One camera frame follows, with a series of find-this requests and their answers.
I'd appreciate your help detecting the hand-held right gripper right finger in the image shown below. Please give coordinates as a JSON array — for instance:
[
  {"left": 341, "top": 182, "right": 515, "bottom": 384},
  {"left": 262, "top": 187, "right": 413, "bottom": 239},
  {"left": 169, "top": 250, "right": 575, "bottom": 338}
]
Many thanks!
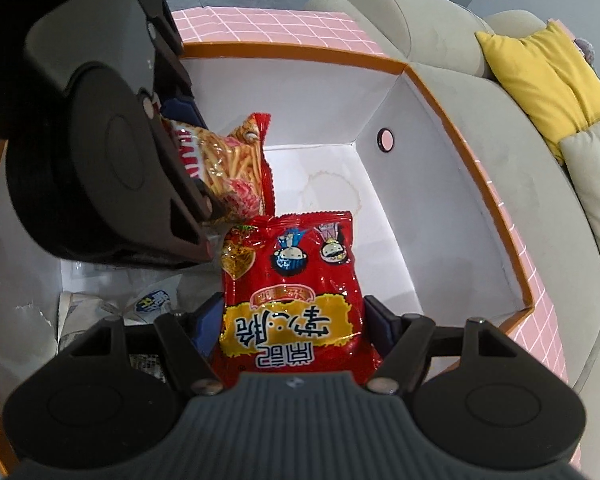
[{"left": 362, "top": 296, "right": 531, "bottom": 395}]

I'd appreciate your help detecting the orange cardboard box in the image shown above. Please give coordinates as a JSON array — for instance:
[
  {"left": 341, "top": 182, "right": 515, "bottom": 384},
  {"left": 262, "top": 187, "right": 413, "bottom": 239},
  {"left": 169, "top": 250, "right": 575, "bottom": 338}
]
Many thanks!
[{"left": 0, "top": 42, "right": 537, "bottom": 476}]

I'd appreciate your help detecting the beige sofa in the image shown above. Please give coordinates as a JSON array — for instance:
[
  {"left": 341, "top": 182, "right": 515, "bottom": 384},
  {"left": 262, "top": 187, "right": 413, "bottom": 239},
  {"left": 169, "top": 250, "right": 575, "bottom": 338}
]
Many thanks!
[{"left": 305, "top": 0, "right": 600, "bottom": 480}]

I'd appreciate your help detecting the white and grey snack packet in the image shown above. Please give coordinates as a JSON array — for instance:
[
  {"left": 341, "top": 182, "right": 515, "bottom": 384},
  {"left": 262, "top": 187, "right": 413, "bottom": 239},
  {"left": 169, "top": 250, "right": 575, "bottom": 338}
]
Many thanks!
[{"left": 122, "top": 272, "right": 216, "bottom": 326}]

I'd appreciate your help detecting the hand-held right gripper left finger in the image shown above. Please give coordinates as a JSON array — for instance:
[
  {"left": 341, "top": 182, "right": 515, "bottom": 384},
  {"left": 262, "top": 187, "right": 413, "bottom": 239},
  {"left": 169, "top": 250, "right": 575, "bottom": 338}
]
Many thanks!
[{"left": 62, "top": 296, "right": 227, "bottom": 396}]

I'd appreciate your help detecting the grey plush toy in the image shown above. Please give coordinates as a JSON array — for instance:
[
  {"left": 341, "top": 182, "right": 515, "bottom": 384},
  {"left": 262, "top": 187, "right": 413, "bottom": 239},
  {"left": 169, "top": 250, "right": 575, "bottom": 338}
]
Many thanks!
[{"left": 575, "top": 37, "right": 598, "bottom": 63}]

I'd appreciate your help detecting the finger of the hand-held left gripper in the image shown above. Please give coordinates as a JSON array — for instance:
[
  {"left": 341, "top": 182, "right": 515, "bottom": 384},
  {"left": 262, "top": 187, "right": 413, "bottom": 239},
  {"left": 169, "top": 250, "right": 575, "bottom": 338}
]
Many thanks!
[
  {"left": 129, "top": 0, "right": 204, "bottom": 127},
  {"left": 139, "top": 89, "right": 217, "bottom": 267}
]

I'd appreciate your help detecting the orange fries snack packet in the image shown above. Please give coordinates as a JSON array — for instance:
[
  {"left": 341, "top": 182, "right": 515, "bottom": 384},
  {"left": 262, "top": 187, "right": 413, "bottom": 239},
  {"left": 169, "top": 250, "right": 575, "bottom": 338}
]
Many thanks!
[{"left": 160, "top": 112, "right": 277, "bottom": 223}]

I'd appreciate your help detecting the red snack packet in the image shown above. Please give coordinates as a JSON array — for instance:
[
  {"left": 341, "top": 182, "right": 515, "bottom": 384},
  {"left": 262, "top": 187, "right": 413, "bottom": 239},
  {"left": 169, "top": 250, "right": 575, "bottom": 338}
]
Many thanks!
[{"left": 212, "top": 210, "right": 385, "bottom": 386}]

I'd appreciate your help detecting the yellow pillow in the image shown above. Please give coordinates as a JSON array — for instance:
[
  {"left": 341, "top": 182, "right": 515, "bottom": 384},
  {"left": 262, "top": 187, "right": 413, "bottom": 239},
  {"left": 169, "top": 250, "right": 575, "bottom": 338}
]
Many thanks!
[{"left": 475, "top": 20, "right": 600, "bottom": 161}]

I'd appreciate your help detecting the pink checked tablecloth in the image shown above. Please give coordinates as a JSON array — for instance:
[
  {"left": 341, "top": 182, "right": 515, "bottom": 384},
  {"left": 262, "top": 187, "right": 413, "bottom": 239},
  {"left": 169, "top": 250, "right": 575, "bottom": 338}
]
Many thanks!
[{"left": 170, "top": 7, "right": 571, "bottom": 466}]

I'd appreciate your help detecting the white and green snack packet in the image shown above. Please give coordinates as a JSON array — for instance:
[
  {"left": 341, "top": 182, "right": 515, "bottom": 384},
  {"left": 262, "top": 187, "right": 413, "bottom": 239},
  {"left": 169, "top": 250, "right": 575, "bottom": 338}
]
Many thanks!
[{"left": 55, "top": 290, "right": 131, "bottom": 356}]

